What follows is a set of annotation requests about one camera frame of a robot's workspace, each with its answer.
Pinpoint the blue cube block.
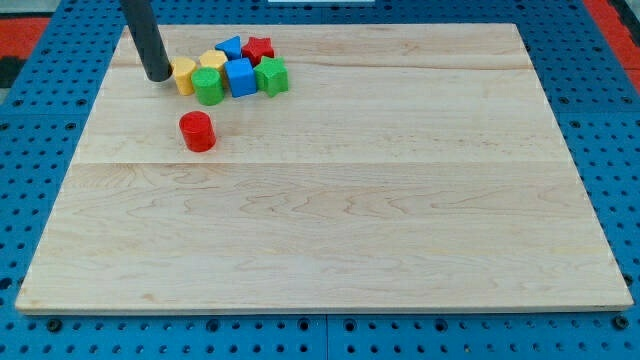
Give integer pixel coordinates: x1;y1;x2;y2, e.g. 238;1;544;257
224;58;257;98

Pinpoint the green cylinder block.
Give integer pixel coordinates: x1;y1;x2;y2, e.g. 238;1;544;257
191;67;225;106

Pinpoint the red cylinder block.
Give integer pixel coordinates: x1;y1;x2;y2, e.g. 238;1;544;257
179;111;217;152

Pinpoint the yellow pentagon block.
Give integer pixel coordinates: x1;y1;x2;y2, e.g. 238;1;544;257
199;50;229;89

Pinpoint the blue triangle block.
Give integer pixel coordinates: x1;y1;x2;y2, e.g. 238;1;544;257
214;36;242;60

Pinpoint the light wooden board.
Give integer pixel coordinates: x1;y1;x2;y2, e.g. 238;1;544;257
15;23;633;315

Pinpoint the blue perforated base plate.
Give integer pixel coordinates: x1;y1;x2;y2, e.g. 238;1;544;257
1;1;639;359

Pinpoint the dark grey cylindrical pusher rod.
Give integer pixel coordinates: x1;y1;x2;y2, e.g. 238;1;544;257
120;0;172;82

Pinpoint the red star block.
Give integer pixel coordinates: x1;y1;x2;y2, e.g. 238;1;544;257
241;36;275;67

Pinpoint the yellow cylinder block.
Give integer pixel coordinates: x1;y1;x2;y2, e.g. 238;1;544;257
171;57;197;96

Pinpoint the green star block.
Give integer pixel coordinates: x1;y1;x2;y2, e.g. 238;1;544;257
254;56;289;97

